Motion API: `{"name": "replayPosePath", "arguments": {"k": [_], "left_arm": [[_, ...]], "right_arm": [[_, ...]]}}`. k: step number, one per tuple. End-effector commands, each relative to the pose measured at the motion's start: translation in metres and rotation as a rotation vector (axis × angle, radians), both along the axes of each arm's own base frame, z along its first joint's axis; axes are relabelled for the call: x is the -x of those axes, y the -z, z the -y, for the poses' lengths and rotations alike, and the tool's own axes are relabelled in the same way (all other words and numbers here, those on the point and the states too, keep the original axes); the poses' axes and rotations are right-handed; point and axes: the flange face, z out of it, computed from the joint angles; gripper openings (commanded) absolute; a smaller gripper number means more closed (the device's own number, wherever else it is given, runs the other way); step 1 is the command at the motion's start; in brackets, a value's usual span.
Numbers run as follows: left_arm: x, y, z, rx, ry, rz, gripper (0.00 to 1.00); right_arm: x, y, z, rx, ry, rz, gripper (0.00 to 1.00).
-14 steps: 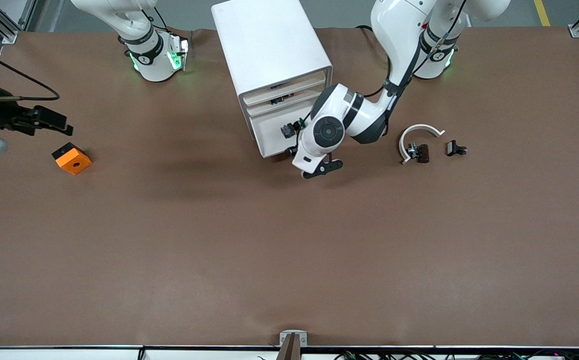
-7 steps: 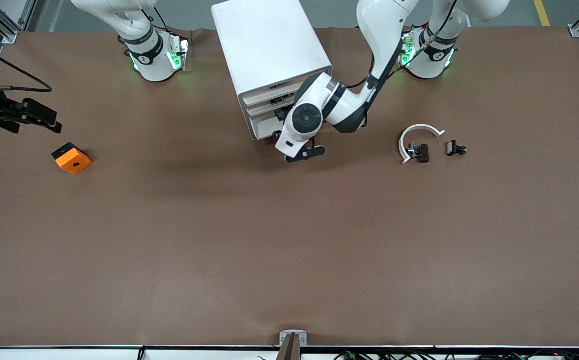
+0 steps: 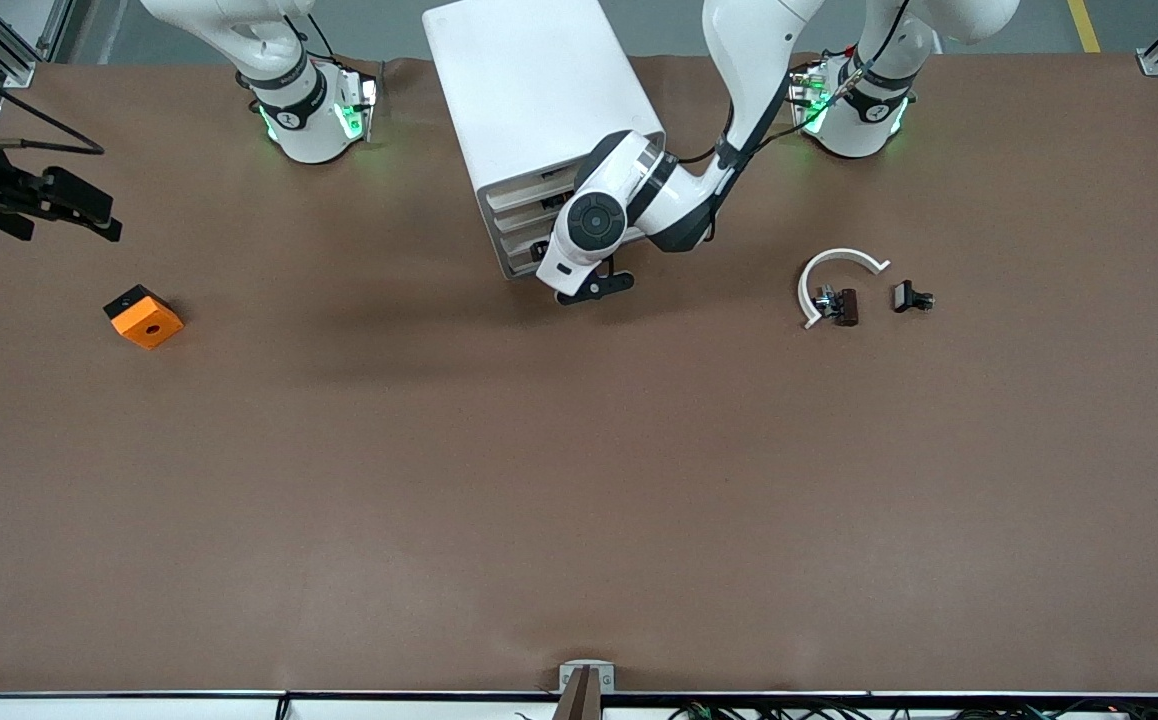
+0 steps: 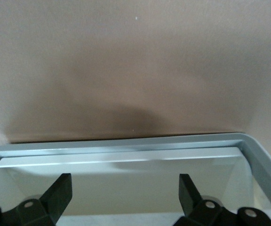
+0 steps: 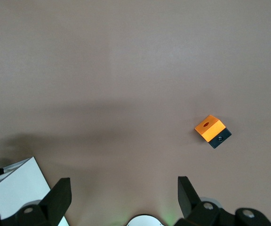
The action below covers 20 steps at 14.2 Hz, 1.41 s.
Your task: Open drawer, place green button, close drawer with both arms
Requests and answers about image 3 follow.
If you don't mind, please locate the white curved plastic piece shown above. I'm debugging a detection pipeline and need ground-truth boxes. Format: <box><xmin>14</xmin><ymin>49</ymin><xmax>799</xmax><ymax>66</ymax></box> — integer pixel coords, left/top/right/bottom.
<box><xmin>799</xmin><ymin>248</ymin><xmax>892</xmax><ymax>331</ymax></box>

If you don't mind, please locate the black push button component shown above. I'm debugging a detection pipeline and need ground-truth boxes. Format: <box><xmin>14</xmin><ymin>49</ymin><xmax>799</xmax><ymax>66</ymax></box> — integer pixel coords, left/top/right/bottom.
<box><xmin>812</xmin><ymin>285</ymin><xmax>860</xmax><ymax>328</ymax></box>

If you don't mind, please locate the metal bracket with brown post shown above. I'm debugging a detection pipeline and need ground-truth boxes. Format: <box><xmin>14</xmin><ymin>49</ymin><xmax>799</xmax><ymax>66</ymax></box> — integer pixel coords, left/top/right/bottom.
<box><xmin>557</xmin><ymin>660</ymin><xmax>617</xmax><ymax>720</ymax></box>

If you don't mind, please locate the black base cable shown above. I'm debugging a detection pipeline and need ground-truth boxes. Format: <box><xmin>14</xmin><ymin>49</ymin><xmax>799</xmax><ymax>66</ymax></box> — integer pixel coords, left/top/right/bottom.
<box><xmin>284</xmin><ymin>12</ymin><xmax>340</xmax><ymax>63</ymax></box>

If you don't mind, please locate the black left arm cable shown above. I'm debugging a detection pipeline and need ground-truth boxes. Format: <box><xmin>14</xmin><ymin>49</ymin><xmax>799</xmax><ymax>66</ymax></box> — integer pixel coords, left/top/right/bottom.
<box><xmin>714</xmin><ymin>0</ymin><xmax>915</xmax><ymax>166</ymax></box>

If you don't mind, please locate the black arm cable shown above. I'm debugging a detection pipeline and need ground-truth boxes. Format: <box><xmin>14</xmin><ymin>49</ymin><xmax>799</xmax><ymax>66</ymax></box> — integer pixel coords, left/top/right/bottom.
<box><xmin>0</xmin><ymin>45</ymin><xmax>107</xmax><ymax>158</ymax></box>
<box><xmin>714</xmin><ymin>0</ymin><xmax>915</xmax><ymax>166</ymax></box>

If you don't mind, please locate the orange box with hole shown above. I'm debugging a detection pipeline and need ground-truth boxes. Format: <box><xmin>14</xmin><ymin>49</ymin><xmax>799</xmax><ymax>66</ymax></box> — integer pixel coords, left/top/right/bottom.
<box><xmin>104</xmin><ymin>285</ymin><xmax>185</xmax><ymax>351</ymax></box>

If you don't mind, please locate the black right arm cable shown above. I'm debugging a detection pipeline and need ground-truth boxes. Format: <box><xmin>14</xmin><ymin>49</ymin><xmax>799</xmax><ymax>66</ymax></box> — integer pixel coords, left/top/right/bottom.
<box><xmin>0</xmin><ymin>45</ymin><xmax>107</xmax><ymax>158</ymax></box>

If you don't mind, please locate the white table edge rail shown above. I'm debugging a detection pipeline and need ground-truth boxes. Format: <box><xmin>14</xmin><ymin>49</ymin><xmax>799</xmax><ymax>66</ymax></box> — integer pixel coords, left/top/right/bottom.
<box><xmin>0</xmin><ymin>690</ymin><xmax>1158</xmax><ymax>720</ymax></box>

